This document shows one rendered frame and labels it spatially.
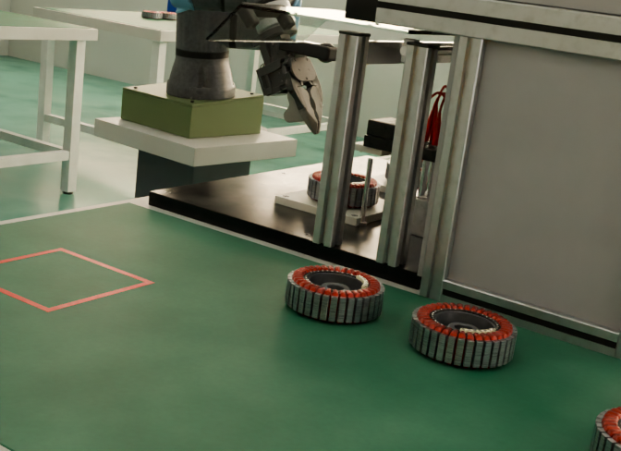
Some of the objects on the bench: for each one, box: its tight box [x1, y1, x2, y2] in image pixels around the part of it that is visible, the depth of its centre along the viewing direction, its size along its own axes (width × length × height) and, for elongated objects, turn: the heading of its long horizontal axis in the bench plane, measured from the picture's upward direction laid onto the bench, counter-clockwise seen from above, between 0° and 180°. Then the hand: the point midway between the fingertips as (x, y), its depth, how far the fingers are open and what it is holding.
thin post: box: [359, 158, 373, 226], centre depth 144 cm, size 2×2×10 cm
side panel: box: [420, 36, 621, 360], centre depth 113 cm, size 28×3×32 cm, turn 30°
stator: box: [307, 170, 381, 208], centre depth 153 cm, size 11×11×4 cm
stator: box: [285, 265, 384, 324], centre depth 113 cm, size 11×11×4 cm
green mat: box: [0, 202, 621, 451], centre depth 100 cm, size 94×61×1 cm, turn 30°
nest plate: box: [274, 189, 384, 226], centre depth 154 cm, size 15×15×1 cm
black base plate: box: [149, 155, 423, 290], centre depth 163 cm, size 47×64×2 cm
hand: (317, 126), depth 184 cm, fingers closed
